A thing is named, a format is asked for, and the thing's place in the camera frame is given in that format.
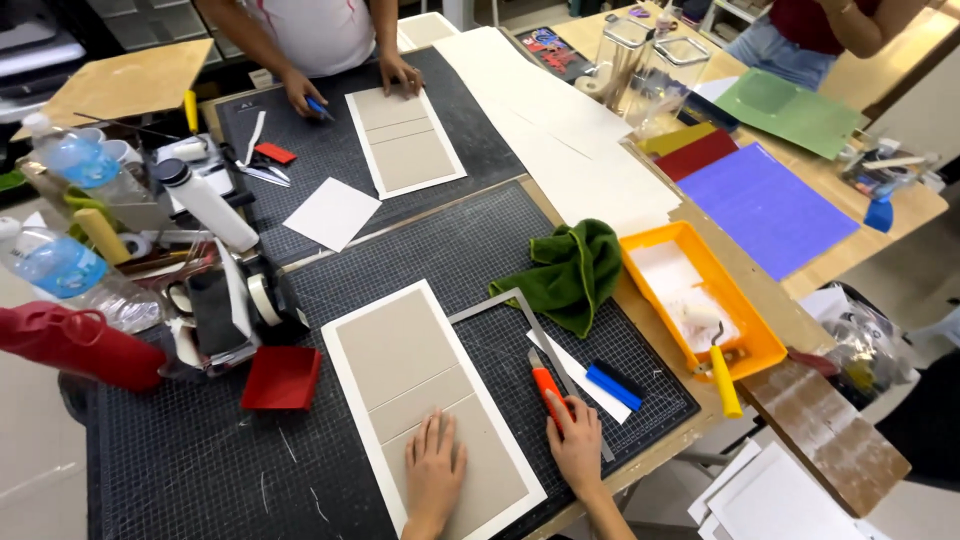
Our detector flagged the person's right hand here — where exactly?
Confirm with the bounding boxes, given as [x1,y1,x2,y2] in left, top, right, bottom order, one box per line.
[545,390,605,501]

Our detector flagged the person's left hand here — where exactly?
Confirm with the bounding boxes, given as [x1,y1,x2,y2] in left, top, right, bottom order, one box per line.
[403,408,468,525]

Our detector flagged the large grey board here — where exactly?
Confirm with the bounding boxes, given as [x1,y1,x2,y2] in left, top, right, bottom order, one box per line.
[335,288,460,391]
[380,393,531,537]
[352,87,429,132]
[370,129,458,193]

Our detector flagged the orange utility knife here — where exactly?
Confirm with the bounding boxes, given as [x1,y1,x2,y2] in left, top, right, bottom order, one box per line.
[527,347,576,440]

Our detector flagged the blue and black scraper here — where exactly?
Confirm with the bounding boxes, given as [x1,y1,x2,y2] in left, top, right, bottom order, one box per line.
[585,358,647,413]

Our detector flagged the narrow grey board strip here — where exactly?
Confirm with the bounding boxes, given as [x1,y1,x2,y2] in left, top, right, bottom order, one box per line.
[367,363,476,445]
[365,117,436,146]

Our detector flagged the white paper strip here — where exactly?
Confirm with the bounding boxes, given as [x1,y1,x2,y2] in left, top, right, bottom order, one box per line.
[526,328,633,426]

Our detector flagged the metal square ruler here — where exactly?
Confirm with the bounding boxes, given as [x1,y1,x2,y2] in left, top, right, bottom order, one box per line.
[448,287,616,463]

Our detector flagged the white cover paper sheet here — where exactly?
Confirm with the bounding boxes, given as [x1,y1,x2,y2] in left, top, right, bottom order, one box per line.
[345,84,468,201]
[321,279,549,540]

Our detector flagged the green cloth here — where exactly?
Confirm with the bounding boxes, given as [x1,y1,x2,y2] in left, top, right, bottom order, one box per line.
[489,218,624,340]

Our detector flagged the red plastic tray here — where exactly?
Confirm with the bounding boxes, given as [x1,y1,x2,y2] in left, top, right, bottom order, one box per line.
[240,345,323,412]

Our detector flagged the stack of white papers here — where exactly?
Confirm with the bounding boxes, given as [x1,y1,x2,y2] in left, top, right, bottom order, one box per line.
[687,438,894,540]

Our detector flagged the orange paint tray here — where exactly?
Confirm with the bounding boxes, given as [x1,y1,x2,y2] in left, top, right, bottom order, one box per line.
[619,220,789,384]

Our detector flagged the black tape dispenser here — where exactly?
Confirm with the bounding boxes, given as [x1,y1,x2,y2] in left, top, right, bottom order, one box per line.
[238,253,311,346]

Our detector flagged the worn wooden plank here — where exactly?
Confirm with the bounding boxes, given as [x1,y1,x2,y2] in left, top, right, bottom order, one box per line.
[738,358,913,519]

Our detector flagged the white tape roll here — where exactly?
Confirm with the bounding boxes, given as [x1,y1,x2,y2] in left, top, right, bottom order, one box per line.
[246,272,285,329]

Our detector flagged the dark gridded cutting mat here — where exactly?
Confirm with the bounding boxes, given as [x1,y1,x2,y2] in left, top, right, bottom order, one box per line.
[213,46,527,268]
[86,180,702,540]

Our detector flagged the clear organizer of tools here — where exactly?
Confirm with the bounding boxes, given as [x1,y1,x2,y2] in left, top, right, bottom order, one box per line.
[157,232,262,378]

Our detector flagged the white square paper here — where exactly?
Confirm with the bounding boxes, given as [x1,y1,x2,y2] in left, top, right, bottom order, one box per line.
[282,177,383,254]

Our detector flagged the purple paper sheet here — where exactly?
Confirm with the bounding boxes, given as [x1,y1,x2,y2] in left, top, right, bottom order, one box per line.
[676,142,861,282]

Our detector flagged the clear plastic bag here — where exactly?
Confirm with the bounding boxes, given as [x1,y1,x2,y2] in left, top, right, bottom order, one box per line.
[816,296,921,411]

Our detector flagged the large white paper sheets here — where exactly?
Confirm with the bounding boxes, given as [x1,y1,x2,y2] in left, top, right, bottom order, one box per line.
[432,26,684,240]

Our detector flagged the red paper sheet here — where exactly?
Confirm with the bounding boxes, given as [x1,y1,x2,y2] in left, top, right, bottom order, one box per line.
[654,129,741,183]

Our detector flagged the yellow paper sheet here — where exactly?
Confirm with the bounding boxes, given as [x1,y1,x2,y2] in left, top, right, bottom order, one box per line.
[637,121,718,159]

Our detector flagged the silver scissors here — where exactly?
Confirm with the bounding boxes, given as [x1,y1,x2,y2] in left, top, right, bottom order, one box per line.
[234,146,292,189]

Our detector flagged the white black capped glue bottle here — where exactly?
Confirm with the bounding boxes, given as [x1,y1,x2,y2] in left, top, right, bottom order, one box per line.
[155,158,261,254]

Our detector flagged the light wooden table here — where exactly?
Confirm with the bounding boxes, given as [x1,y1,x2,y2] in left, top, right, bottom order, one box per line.
[525,0,951,303]

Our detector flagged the clear square jar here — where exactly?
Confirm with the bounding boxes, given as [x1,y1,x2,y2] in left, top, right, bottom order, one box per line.
[626,36,712,141]

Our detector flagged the red bottle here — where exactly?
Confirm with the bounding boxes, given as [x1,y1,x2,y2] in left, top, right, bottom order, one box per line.
[0,301,168,393]

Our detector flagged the masking tape roll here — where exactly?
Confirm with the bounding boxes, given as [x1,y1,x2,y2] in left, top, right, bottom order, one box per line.
[118,231,156,261]

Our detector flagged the blue plastic scoop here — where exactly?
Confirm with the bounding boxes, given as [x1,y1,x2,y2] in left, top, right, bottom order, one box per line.
[863,196,896,234]

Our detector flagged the thin white paper offcut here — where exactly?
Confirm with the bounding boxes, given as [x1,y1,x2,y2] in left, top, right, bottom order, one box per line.
[243,111,267,168]

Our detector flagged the clear jar with sticks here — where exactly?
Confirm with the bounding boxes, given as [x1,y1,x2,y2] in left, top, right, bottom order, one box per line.
[594,15,655,119]

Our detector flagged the green paper sheet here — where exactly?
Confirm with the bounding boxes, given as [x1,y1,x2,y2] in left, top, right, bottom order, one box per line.
[712,67,861,162]

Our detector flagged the black tray of coloured pieces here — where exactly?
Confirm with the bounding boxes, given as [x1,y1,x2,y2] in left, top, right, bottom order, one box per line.
[513,27,598,84]

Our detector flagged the yellow foam roller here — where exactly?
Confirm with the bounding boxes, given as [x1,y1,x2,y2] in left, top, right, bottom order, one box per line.
[72,207,132,267]

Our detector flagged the clear container of tools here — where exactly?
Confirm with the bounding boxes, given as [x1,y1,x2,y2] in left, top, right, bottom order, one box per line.
[838,135,940,201]

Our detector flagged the clear blue label water bottle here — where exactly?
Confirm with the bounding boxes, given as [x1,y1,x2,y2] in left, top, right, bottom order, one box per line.
[21,112,151,205]
[0,217,165,336]

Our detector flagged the brown wooden board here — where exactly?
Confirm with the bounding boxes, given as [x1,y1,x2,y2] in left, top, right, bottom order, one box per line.
[11,39,216,142]

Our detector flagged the grey drawer shelf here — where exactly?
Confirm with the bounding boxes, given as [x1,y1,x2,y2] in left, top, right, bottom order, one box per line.
[86,0,226,66]

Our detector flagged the grey printer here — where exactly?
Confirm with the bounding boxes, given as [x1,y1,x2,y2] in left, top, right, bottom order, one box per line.
[0,0,88,125]

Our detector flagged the yellow handled paint roller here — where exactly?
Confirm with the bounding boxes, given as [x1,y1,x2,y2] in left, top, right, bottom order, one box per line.
[681,303,744,420]

